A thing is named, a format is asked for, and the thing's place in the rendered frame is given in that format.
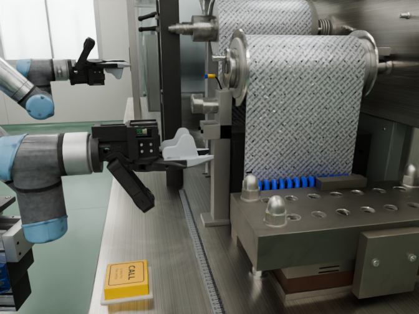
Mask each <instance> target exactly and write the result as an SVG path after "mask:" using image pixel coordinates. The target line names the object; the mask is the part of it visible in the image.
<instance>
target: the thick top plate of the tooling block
mask: <svg viewBox="0 0 419 314"><path fill-rule="evenodd" d="M400 181H401V179H396V180H388V181H373V182H367V184H366V187H361V188H347V189H332V190H324V191H321V190H320V189H319V188H318V187H316V186H311V187H303V188H288V189H273V190H265V191H260V194H259V195H260V197H261V200H260V201H258V202H245V201H243V200H241V193H242V192H241V193H231V196H230V223H231V225H232V226H233V228H234V230H235V232H236V234H237V236H238V237H239V239H240V241H241V243H242V245H243V247H244V249H245V251H246V253H247V255H248V257H249V258H250V260H251V262H252V264H253V266H254V268H255V269H256V271H257V272H258V271H264V270H274V269H283V268H289V267H298V266H304V265H314V264H323V263H329V262H338V261H343V260H353V259H357V251H358V246H359V238H360V232H363V231H374V230H380V229H391V228H398V227H408V226H418V227H419V188H408V187H405V186H402V185H401V184H400ZM273 196H280V197H282V198H283V200H284V202H285V210H286V221H287V226H286V227H283V228H278V229H276V228H272V227H268V226H266V225H265V224H264V222H263V220H264V218H265V213H266V209H267V204H268V201H269V200H270V198H271V197H273Z"/></svg>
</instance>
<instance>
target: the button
mask: <svg viewBox="0 0 419 314"><path fill-rule="evenodd" d="M104 294H105V300H112V299H118V298H127V297H136V296H141V295H148V294H149V288H148V264H147V260H138V261H132V262H121V263H115V264H108V265H107V273H106V278H105V286H104Z"/></svg>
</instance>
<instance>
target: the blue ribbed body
mask: <svg viewBox="0 0 419 314"><path fill-rule="evenodd" d="M346 175H349V174H347V173H345V174H343V175H341V174H337V175H336V176H346ZM316 178H321V177H320V176H316V177H315V178H313V177H312V176H309V177H308V178H307V179H306V178H305V177H304V176H303V177H301V178H300V180H299V178H297V177H295V178H294V179H293V181H292V179H291V178H287V179H286V183H285V182H284V180H283V179H282V178H280V179H279V180H278V183H277V181H276V179H272V180H271V184H269V181H268V180H267V179H265V180H264V181H263V185H262V183H261V181H260V180H258V182H259V187H260V191H265V190H273V189H288V188H303V187H311V186H315V184H316Z"/></svg>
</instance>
